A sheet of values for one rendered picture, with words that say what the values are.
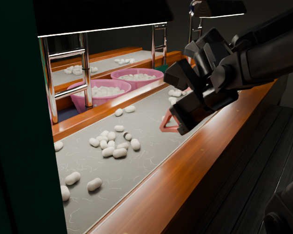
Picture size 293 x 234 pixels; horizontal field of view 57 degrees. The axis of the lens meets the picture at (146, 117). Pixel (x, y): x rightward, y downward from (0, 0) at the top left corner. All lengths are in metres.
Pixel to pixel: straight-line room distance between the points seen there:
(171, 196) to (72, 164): 0.27
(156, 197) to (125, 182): 0.10
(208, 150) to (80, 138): 0.36
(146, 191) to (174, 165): 0.11
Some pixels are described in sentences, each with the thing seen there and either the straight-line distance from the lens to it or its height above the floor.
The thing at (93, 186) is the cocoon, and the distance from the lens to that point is 0.58.
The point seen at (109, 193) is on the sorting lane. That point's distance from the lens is 0.58.
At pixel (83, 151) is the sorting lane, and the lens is 0.73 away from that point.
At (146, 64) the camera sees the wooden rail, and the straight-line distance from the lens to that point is 1.70.
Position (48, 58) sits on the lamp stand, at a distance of 0.80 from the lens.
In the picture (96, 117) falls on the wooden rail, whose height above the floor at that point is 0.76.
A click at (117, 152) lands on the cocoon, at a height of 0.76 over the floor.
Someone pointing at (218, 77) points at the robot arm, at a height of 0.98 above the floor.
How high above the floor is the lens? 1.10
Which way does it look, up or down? 23 degrees down
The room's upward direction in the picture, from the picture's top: straight up
